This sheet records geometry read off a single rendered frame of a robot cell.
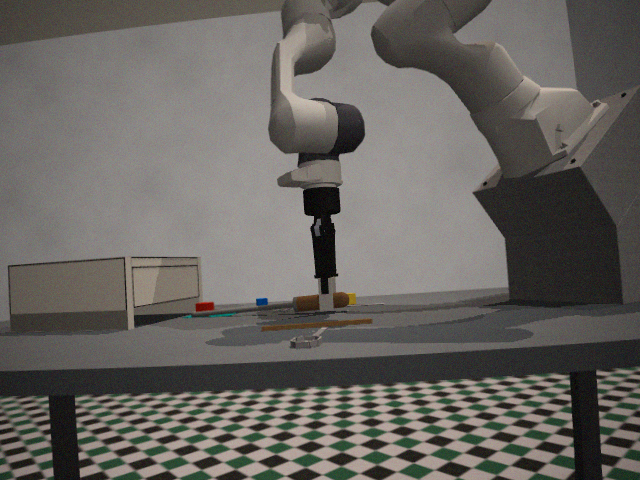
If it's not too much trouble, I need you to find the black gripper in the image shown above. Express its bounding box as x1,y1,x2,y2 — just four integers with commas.
303,187,341,311

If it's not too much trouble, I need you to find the long thin brown bar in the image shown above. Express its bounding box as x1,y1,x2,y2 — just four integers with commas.
262,318,372,331

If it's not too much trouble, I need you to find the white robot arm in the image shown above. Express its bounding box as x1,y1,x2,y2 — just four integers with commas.
268,0,610,189

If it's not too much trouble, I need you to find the steel hook with wooden handle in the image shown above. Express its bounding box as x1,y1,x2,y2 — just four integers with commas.
191,292,349,317

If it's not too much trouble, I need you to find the red block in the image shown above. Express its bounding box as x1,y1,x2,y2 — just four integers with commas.
196,302,214,311

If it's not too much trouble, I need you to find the small beige cabinet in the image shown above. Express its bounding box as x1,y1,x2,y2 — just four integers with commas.
8,256,203,333

